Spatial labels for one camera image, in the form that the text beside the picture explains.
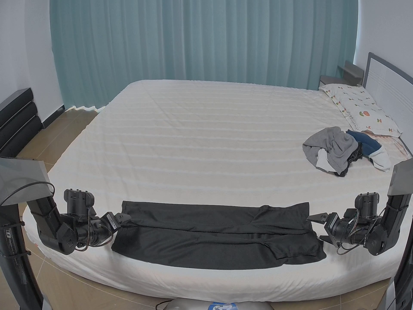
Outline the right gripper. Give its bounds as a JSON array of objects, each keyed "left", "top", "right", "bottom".
[{"left": 305, "top": 214, "right": 354, "bottom": 247}]

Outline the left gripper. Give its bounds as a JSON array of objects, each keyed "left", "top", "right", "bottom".
[{"left": 93, "top": 212, "right": 132, "bottom": 247}]

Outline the black T-shirt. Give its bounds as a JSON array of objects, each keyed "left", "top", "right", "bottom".
[{"left": 111, "top": 200, "right": 327, "bottom": 269}]

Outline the pile of clothes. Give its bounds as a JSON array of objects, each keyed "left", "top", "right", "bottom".
[{"left": 303, "top": 126, "right": 391, "bottom": 177}]

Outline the bed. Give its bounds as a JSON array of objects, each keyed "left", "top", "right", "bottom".
[{"left": 24, "top": 52, "right": 413, "bottom": 303}]

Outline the white printed pillow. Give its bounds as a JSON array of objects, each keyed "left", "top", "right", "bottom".
[{"left": 319, "top": 83, "right": 404, "bottom": 138}]

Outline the grey bedside table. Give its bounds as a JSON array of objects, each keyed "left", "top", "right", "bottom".
[{"left": 319, "top": 60, "right": 364, "bottom": 91}]

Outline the blue-green curtain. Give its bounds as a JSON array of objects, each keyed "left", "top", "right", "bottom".
[{"left": 48, "top": 0, "right": 359, "bottom": 107}]

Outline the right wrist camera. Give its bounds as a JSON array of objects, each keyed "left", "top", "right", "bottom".
[{"left": 324, "top": 212, "right": 339, "bottom": 230}]

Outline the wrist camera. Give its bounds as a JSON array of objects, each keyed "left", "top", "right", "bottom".
[
  {"left": 104, "top": 212, "right": 122, "bottom": 232},
  {"left": 324, "top": 212, "right": 339, "bottom": 230}
]

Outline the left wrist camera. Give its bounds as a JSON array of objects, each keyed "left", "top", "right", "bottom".
[{"left": 104, "top": 212, "right": 122, "bottom": 232}]

